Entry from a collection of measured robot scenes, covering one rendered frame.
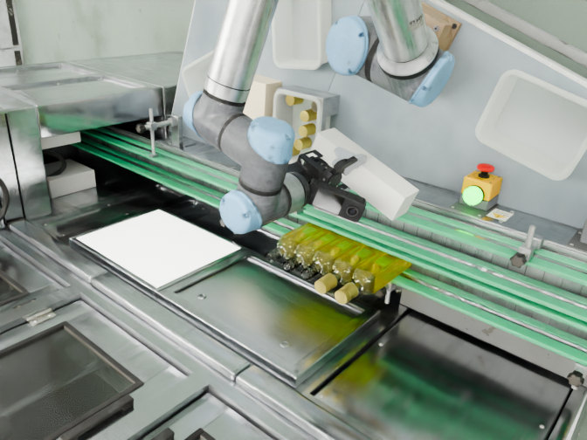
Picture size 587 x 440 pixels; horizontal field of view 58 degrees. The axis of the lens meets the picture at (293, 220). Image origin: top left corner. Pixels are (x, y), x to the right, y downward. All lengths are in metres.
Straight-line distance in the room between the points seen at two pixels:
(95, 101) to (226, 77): 1.13
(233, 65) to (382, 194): 0.41
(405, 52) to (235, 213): 0.42
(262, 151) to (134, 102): 1.27
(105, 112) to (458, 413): 1.48
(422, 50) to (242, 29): 0.34
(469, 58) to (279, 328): 0.78
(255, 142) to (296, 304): 0.64
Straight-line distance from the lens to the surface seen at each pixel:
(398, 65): 1.04
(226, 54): 0.88
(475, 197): 1.29
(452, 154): 1.40
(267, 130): 0.82
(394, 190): 1.07
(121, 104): 2.03
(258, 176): 0.85
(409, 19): 0.95
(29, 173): 1.91
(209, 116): 0.91
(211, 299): 1.39
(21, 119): 1.86
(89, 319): 1.44
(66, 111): 1.93
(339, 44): 1.15
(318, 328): 1.29
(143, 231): 1.74
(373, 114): 1.49
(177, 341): 1.28
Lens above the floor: 2.00
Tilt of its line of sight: 45 degrees down
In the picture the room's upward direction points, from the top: 115 degrees counter-clockwise
